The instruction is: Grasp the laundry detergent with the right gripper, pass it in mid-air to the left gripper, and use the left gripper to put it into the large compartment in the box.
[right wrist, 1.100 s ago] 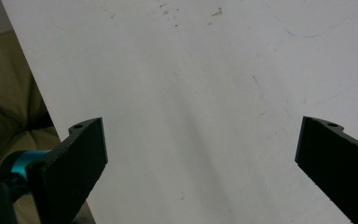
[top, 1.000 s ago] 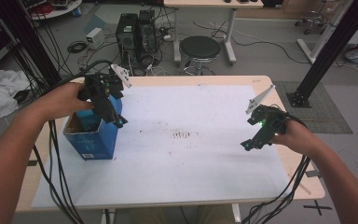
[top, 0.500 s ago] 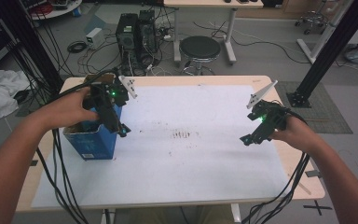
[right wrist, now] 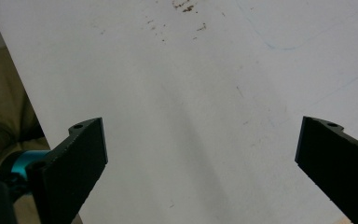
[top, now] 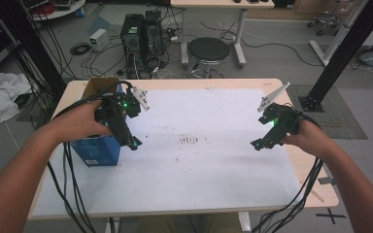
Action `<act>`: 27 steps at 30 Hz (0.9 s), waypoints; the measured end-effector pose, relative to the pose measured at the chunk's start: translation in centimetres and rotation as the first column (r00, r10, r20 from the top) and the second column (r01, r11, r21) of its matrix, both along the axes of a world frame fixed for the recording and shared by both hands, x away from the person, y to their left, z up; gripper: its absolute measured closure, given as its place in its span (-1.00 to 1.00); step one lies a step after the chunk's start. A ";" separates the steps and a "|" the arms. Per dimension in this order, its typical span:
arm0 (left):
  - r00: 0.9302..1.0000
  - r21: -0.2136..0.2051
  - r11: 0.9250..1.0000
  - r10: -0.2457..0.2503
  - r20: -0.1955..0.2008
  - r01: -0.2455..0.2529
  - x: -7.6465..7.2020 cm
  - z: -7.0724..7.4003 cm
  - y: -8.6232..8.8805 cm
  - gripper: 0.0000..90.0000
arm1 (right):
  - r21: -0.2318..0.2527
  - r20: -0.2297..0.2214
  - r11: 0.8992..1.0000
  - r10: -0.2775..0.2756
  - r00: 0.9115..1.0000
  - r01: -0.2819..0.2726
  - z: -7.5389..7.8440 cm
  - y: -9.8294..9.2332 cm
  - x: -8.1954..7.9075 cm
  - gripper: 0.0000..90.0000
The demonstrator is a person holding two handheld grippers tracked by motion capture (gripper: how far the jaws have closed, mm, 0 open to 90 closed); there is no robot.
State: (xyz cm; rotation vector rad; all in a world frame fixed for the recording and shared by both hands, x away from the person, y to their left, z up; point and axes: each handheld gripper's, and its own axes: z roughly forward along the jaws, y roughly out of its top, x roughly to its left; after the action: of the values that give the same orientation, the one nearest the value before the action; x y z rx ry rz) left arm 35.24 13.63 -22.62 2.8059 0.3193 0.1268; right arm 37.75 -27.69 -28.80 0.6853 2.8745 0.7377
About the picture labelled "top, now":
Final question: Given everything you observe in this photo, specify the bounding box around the left gripper black cable bundle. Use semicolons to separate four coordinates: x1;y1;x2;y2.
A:
46;80;134;233

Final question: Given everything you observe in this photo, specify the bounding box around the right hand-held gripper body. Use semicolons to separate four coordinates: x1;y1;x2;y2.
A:
256;82;302;136

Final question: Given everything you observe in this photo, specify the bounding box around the white table leg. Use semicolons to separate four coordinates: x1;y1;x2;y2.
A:
238;212;253;233

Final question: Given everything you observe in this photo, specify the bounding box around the black round stool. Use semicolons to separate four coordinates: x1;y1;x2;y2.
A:
186;36;231;79

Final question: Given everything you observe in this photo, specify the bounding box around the white table mat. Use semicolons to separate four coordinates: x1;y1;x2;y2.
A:
32;87;305;217

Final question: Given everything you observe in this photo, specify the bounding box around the office chair wheel base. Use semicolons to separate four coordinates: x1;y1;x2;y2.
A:
307;9;343;37

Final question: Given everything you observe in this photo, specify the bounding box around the right gripper black cable bundle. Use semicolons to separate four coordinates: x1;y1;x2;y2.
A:
251;156;325;233

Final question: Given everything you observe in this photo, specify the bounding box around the person's right hand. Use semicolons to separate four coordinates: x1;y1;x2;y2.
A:
281;120;335;158

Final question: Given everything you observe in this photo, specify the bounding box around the person's left hand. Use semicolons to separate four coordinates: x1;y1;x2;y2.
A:
50;99;115;148

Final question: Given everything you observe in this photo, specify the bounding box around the small black device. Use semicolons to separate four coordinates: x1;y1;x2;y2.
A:
14;92;33;110

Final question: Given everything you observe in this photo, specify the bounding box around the grey tape strip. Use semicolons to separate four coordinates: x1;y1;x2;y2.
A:
318;176;338;186

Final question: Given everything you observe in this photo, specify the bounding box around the tangle of floor cables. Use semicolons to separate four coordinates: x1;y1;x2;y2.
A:
81;27;183;81

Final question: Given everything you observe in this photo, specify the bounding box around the grey floor mat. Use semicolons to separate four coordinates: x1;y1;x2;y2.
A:
285;84;369;141

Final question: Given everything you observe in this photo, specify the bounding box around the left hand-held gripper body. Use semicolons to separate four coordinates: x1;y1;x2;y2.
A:
95;86;151;131

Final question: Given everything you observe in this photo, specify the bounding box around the black metal frame post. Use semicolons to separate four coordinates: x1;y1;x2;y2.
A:
0;0;68;98
298;0;373;113

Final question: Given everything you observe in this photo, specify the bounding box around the white metal stand leg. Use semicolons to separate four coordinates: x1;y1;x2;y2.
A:
309;0;370;68

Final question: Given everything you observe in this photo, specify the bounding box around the small white box device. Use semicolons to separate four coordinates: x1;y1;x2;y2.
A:
88;28;111;52

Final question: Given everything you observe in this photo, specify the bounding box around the white background desk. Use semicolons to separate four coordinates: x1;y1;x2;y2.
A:
169;0;276;69

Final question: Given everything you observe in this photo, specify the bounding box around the round white table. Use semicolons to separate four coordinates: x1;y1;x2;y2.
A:
22;0;87;22

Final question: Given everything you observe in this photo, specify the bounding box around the black computer tower green label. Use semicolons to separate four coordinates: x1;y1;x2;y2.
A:
119;13;146;81

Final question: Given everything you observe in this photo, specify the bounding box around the blue cardboard box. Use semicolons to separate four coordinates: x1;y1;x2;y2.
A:
70;76;126;168

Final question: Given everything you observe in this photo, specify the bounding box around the gripper black cable bundle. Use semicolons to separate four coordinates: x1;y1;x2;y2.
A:
46;80;134;233
251;156;325;233

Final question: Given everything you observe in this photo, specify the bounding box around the black coiled cable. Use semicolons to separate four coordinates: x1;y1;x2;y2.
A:
69;42;92;56

